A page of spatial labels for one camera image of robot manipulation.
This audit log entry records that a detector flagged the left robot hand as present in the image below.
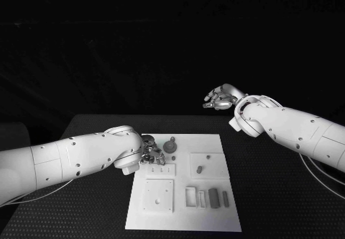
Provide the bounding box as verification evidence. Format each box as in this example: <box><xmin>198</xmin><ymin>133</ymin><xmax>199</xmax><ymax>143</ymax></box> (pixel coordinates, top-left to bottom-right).
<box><xmin>138</xmin><ymin>134</ymin><xmax>166</xmax><ymax>166</ymax></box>

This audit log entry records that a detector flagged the grey gear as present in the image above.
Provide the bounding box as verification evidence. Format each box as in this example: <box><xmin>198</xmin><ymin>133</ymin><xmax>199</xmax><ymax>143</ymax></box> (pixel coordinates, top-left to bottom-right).
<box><xmin>163</xmin><ymin>140</ymin><xmax>177</xmax><ymax>154</ymax></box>

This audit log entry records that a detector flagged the white cable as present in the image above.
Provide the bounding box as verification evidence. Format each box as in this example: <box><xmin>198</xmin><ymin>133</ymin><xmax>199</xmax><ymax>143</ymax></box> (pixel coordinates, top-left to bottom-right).
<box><xmin>299</xmin><ymin>153</ymin><xmax>345</xmax><ymax>200</ymax></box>
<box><xmin>0</xmin><ymin>178</ymin><xmax>73</xmax><ymax>208</ymax></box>
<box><xmin>307</xmin><ymin>156</ymin><xmax>345</xmax><ymax>187</ymax></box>

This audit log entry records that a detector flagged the white task board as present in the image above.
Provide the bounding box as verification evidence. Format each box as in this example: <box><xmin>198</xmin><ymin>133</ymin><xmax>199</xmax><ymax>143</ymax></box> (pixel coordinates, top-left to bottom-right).
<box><xmin>124</xmin><ymin>133</ymin><xmax>242</xmax><ymax>233</ymax></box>

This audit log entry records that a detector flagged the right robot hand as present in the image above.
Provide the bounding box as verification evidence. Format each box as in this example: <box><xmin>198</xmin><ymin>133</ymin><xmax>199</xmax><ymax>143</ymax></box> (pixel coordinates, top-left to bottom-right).
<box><xmin>202</xmin><ymin>83</ymin><xmax>248</xmax><ymax>111</ymax></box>

